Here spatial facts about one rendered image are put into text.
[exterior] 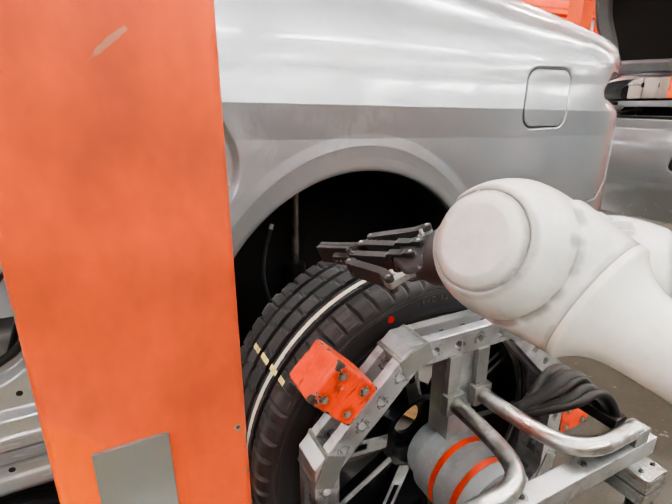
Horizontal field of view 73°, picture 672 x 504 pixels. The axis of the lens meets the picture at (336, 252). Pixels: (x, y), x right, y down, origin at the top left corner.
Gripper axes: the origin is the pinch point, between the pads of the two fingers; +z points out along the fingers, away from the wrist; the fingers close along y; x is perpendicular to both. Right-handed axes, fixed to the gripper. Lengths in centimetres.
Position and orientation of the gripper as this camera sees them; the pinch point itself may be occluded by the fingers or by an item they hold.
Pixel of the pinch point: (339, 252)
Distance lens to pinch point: 69.2
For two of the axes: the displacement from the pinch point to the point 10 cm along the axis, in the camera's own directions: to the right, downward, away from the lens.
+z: -7.5, -0.4, 6.5
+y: 5.4, -6.0, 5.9
